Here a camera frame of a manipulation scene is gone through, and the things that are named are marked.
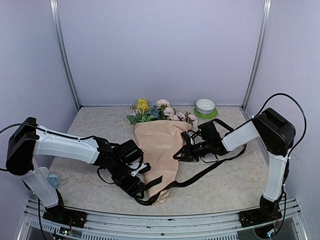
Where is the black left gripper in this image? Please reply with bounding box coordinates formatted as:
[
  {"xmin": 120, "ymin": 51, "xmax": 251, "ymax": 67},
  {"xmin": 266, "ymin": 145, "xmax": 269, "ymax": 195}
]
[{"xmin": 109, "ymin": 159, "xmax": 145, "ymax": 199}]

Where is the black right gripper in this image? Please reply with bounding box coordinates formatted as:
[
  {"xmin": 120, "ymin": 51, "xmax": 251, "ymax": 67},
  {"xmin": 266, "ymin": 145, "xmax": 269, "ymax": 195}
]
[{"xmin": 173, "ymin": 139, "xmax": 211, "ymax": 162}]

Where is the green pink wrapping paper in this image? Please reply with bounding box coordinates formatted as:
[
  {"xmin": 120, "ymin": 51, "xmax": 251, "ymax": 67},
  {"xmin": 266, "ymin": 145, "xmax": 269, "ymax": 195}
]
[{"xmin": 134, "ymin": 120, "xmax": 193, "ymax": 206}]

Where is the black printed ribbon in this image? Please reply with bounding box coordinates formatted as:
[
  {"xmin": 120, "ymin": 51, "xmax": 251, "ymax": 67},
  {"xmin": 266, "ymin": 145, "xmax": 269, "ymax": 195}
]
[{"xmin": 133, "ymin": 119, "xmax": 247, "ymax": 207}]

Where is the pink rose stem bunch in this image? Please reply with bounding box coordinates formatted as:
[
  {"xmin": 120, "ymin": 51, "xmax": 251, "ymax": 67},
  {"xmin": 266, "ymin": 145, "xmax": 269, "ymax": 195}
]
[{"xmin": 163, "ymin": 107, "xmax": 198, "ymax": 128}]

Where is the blue fake flower stem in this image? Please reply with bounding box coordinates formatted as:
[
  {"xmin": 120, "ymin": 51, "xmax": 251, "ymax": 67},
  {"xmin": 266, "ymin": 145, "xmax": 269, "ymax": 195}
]
[{"xmin": 146, "ymin": 106, "xmax": 161, "ymax": 120}]

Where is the yellow fake flower stem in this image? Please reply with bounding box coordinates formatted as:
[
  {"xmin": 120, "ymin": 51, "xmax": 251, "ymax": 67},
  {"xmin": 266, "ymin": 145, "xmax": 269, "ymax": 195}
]
[{"xmin": 126, "ymin": 98, "xmax": 150, "ymax": 125}]

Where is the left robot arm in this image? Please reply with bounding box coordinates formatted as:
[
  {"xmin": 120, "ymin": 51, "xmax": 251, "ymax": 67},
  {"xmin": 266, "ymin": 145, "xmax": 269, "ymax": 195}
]
[{"xmin": 1, "ymin": 117, "xmax": 151, "ymax": 223}]

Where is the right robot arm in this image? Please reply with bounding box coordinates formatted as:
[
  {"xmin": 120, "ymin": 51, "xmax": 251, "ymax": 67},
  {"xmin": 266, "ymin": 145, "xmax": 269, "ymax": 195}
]
[{"xmin": 173, "ymin": 107, "xmax": 296, "ymax": 222}]

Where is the green plate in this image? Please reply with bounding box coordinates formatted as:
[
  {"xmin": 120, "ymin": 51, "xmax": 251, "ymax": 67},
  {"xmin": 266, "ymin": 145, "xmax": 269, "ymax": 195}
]
[{"xmin": 194, "ymin": 107, "xmax": 218, "ymax": 119}]

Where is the white ceramic bowl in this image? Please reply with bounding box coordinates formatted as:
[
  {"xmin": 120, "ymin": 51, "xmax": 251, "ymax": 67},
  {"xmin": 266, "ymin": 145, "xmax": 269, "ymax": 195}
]
[{"xmin": 195, "ymin": 98, "xmax": 216, "ymax": 115}]

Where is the white paper cup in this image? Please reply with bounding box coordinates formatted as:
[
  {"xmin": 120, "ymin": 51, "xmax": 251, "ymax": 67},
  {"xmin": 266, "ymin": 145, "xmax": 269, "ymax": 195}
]
[{"xmin": 39, "ymin": 166, "xmax": 49, "ymax": 179}]

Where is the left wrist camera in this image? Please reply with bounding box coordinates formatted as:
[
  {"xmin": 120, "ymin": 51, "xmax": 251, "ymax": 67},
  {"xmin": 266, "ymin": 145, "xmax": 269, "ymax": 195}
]
[{"xmin": 128, "ymin": 162, "xmax": 151, "ymax": 177}]

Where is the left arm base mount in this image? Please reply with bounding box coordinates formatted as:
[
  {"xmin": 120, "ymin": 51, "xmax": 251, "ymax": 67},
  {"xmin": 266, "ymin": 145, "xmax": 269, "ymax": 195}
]
[{"xmin": 43, "ymin": 206, "xmax": 88, "ymax": 228}]

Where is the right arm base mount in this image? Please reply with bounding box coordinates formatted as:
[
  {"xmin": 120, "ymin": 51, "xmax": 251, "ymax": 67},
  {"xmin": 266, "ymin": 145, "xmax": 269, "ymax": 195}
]
[{"xmin": 238, "ymin": 206, "xmax": 282, "ymax": 228}]

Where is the aluminium front rail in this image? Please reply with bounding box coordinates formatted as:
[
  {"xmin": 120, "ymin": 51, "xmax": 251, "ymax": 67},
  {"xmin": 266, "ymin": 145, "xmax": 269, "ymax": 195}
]
[{"xmin": 17, "ymin": 198, "xmax": 308, "ymax": 240}]

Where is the aluminium frame post left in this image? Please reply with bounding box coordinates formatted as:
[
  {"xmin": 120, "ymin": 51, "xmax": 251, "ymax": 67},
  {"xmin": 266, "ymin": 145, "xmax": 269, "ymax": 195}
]
[{"xmin": 50, "ymin": 0, "xmax": 82, "ymax": 111}]

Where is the aluminium frame post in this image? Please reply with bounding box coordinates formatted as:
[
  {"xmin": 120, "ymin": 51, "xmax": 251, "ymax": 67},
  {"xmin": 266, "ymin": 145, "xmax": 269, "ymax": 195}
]
[
  {"xmin": 241, "ymin": 0, "xmax": 272, "ymax": 112},
  {"xmin": 50, "ymin": 0, "xmax": 82, "ymax": 111}
]

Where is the aluminium frame post right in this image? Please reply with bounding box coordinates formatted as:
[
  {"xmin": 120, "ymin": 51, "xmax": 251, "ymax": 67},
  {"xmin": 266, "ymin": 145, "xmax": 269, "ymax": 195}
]
[{"xmin": 241, "ymin": 0, "xmax": 272, "ymax": 112}]

